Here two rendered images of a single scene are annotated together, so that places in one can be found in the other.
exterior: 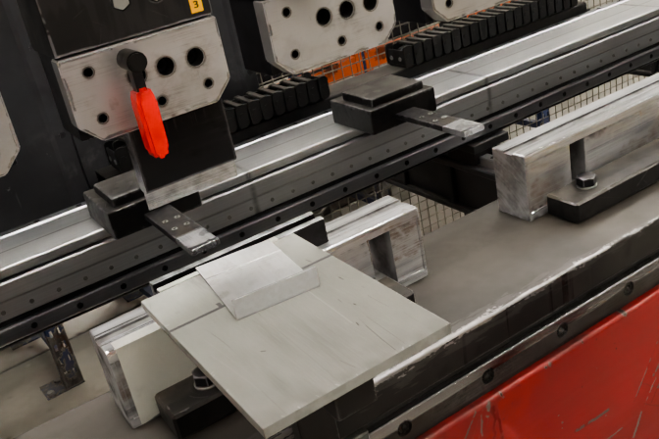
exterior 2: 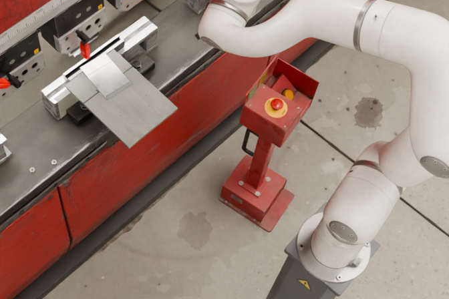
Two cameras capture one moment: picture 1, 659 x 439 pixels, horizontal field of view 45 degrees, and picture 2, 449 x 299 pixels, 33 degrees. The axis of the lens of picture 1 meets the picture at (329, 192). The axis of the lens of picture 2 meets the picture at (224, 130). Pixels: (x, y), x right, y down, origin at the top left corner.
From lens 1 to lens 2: 150 cm
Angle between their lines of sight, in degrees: 43
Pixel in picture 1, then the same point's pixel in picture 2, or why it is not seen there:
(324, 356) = (140, 119)
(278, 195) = not seen: outside the picture
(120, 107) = (73, 43)
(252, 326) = (113, 103)
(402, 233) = (150, 37)
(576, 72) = not seen: outside the picture
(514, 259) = (191, 39)
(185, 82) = (93, 29)
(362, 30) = not seen: outside the picture
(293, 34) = (128, 1)
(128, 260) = not seen: hidden behind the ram
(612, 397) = (218, 76)
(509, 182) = not seen: outside the picture
